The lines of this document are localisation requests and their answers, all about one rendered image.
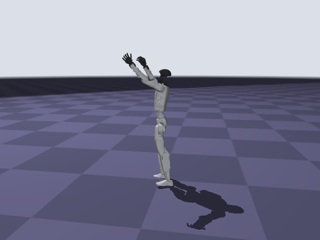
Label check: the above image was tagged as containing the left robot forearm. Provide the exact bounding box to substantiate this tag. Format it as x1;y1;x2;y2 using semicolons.
130;63;149;81

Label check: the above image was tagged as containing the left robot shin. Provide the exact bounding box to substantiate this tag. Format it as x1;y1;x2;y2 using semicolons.
159;152;171;182

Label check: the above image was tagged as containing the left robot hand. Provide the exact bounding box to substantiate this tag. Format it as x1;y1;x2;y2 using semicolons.
122;53;136;69

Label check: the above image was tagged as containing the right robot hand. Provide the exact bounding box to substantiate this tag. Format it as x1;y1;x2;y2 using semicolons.
136;56;149;70

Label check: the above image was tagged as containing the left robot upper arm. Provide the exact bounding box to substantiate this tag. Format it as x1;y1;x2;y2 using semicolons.
141;79;165;93

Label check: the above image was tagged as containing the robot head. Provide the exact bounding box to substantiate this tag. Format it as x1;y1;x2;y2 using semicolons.
159;69;171;87

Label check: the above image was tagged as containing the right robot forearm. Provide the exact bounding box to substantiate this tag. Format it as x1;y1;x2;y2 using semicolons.
144;67;157;80

